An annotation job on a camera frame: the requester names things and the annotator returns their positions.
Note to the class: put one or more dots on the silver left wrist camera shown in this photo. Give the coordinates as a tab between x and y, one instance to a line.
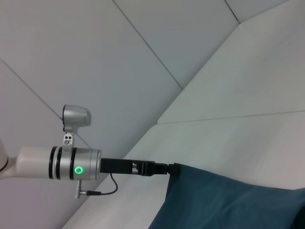
75	117

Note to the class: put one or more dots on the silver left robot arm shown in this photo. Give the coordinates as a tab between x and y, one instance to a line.
38	164

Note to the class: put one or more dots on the teal t-shirt with pink lettering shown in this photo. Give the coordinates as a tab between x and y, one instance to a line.
226	202

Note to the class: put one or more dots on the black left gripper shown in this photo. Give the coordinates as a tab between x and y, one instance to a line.
119	165

